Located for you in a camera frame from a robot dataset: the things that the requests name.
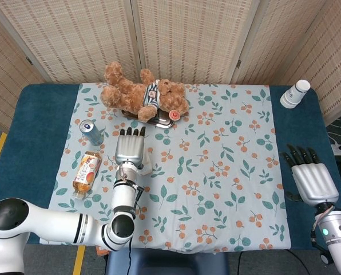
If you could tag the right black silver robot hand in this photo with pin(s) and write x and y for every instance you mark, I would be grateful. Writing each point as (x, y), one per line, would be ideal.
(313, 180)

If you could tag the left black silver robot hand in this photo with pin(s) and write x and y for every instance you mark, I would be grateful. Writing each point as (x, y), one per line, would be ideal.
(129, 149)

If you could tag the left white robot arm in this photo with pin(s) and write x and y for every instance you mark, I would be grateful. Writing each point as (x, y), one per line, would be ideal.
(50, 223)

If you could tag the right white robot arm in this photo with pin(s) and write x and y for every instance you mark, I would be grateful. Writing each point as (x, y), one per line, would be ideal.
(337, 237)

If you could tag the floral tablecloth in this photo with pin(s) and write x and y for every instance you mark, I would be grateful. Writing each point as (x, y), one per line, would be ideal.
(202, 172)

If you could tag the blue drink can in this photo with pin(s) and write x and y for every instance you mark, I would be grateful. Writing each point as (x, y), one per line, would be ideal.
(93, 134)

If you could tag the shiny metal tray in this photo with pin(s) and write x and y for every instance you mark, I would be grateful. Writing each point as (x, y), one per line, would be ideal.
(162, 117)

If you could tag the peach tea bottle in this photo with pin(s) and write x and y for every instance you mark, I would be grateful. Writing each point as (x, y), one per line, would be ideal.
(86, 174)

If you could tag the brown teddy bear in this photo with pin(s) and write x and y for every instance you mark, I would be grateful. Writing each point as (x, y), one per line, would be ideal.
(133, 94)

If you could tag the white paper cup stack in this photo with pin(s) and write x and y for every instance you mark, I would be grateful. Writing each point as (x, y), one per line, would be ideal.
(293, 96)

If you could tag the teal table cover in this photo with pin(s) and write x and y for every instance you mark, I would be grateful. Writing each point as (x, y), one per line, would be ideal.
(21, 157)

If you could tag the blue padded seat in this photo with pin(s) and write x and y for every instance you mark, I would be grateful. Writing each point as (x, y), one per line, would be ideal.
(164, 262)

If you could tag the woven folding screen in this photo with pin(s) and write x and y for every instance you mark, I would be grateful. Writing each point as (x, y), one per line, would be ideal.
(187, 37)

